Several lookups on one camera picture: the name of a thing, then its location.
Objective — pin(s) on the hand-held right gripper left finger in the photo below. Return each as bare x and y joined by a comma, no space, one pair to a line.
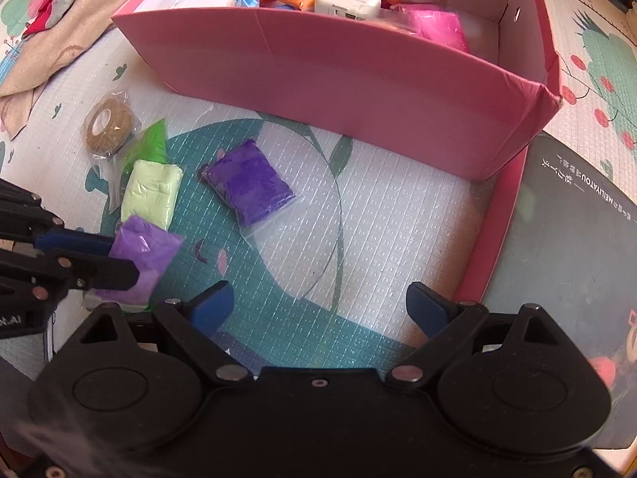
215,303

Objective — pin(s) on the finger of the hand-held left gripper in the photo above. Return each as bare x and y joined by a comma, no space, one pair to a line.
99,273
74,243

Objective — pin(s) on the grey fabric piece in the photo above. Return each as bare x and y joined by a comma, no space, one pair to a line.
62,6

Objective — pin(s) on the beige cloth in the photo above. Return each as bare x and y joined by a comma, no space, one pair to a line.
87,27

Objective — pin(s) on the pale green clay packet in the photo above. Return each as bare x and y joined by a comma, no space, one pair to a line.
149,192

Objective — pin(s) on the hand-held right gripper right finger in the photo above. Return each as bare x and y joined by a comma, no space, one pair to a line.
427,304

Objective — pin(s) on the bright green clay packet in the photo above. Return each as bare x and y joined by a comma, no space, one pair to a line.
150,143

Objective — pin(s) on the white charger adapter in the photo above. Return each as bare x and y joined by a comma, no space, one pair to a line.
348,6

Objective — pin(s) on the light purple clay packet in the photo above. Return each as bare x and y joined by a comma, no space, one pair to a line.
145,253

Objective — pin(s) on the cartoon printed play mat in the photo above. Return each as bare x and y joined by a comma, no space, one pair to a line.
383,244

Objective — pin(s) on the dark purple clay packet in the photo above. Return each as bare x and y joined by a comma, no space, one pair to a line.
249,182

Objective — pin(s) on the tan bandage roll in wrapper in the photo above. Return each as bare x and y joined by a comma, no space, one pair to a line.
111,132

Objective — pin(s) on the magenta clay packet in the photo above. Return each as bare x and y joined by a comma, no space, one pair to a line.
438,27

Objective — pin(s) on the pink cardboard box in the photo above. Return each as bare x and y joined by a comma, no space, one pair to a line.
323,77

